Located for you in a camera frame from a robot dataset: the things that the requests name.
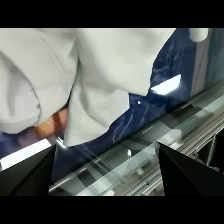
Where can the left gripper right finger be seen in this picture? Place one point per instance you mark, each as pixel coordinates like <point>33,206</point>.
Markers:
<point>190,176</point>

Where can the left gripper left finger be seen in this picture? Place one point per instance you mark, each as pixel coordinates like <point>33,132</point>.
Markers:
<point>25,176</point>

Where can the white shirt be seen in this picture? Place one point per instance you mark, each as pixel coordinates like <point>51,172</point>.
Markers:
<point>100,73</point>

